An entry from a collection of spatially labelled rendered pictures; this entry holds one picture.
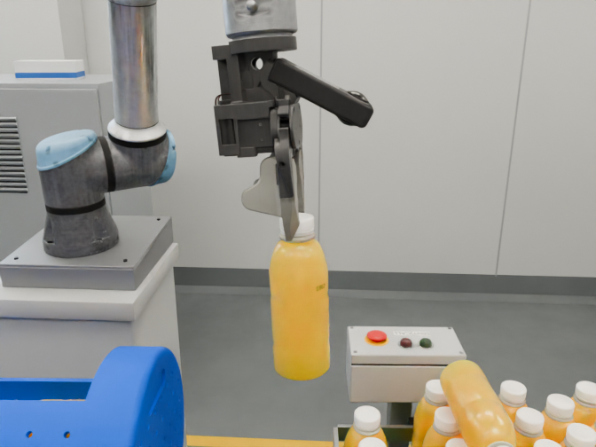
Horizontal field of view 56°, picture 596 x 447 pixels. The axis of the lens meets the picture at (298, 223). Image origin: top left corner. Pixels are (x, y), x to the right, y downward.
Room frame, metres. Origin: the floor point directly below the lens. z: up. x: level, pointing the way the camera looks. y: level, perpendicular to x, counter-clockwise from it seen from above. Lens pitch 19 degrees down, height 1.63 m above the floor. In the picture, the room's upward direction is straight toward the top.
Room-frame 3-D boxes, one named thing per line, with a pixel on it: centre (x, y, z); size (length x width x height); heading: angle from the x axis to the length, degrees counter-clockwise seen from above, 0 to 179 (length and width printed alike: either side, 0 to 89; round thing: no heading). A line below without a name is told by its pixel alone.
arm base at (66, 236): (1.10, 0.46, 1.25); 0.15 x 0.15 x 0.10
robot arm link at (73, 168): (1.10, 0.45, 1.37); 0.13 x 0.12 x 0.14; 120
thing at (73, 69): (2.39, 1.03, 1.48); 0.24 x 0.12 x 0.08; 94
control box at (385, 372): (0.89, -0.19, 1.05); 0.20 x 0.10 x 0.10; 89
